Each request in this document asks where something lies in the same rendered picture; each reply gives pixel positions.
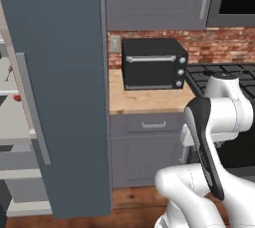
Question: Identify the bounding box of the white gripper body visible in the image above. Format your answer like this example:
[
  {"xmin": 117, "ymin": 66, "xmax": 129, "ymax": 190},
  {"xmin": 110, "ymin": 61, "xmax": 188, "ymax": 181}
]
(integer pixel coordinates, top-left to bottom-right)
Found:
[{"xmin": 179, "ymin": 125, "xmax": 197, "ymax": 147}]

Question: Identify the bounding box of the grey drawer front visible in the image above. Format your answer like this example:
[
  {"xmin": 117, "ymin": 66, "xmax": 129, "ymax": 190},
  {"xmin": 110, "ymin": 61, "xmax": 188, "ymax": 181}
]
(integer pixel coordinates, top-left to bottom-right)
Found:
[{"xmin": 127, "ymin": 114, "xmax": 186, "ymax": 133}]

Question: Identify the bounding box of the grey fridge door handle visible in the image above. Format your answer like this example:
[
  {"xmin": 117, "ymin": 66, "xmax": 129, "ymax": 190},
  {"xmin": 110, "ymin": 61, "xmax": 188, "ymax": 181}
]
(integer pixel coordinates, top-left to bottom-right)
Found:
[{"xmin": 15, "ymin": 52, "xmax": 53, "ymax": 166}]

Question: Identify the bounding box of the silver toaster oven handle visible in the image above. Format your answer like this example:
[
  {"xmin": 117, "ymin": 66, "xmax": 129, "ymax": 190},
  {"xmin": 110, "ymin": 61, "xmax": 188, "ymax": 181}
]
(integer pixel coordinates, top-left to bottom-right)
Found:
[{"xmin": 126, "ymin": 55, "xmax": 177, "ymax": 64}]

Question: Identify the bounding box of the kebab skewer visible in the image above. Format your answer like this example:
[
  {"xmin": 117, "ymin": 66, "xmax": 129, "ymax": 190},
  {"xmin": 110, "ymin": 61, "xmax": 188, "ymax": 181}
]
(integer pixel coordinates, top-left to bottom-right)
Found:
[{"xmin": 4, "ymin": 65, "xmax": 15, "ymax": 83}]

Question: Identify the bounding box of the black hob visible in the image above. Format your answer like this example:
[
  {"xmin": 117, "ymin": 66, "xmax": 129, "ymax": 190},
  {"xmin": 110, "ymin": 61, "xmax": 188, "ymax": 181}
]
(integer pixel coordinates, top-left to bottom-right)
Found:
[{"xmin": 183, "ymin": 63, "xmax": 255, "ymax": 108}]

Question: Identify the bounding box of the grey wall socket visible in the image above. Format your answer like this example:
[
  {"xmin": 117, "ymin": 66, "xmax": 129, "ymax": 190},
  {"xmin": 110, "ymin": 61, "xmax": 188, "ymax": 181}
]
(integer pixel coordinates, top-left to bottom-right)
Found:
[{"xmin": 110, "ymin": 35, "xmax": 122, "ymax": 54}]

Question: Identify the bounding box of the silver drawer handle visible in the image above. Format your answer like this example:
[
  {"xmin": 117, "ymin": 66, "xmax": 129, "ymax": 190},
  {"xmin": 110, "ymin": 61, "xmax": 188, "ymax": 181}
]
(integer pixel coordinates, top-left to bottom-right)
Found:
[{"xmin": 141, "ymin": 120, "xmax": 167, "ymax": 129}]

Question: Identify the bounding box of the black toaster oven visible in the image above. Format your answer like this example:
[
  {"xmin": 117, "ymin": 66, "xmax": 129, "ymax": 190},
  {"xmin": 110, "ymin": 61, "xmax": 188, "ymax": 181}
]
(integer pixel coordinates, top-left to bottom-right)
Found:
[{"xmin": 121, "ymin": 37, "xmax": 190, "ymax": 92}]

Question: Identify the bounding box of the grey base cupboard door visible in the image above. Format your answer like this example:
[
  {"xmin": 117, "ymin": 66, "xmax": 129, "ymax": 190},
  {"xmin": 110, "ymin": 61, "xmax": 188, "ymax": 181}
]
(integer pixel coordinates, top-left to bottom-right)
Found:
[{"xmin": 111, "ymin": 134, "xmax": 187, "ymax": 188}]

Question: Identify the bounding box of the blue-grey fridge door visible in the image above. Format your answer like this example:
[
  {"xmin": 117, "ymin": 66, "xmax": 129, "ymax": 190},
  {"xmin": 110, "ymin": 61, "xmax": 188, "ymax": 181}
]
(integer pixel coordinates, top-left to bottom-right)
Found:
[{"xmin": 0, "ymin": 0, "xmax": 113, "ymax": 220}]

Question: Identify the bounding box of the fridge body with shelves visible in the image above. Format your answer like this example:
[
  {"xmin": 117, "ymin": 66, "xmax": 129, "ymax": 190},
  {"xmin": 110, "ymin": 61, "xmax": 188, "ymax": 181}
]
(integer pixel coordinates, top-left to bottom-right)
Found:
[{"xmin": 0, "ymin": 0, "xmax": 54, "ymax": 219}]

